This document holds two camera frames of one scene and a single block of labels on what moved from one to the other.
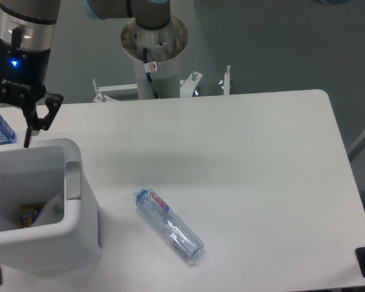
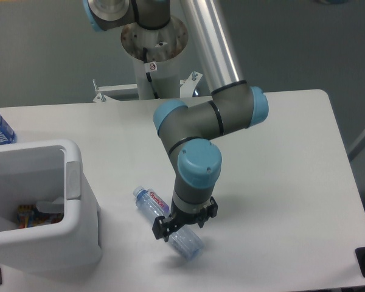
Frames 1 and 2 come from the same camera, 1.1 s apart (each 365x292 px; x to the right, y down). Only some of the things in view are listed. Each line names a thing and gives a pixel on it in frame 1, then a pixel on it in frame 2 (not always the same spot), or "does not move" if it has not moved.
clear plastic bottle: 188,244 does not move
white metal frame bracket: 187,86 does not move
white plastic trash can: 18,175 does not move
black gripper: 20,75 -> 162,228
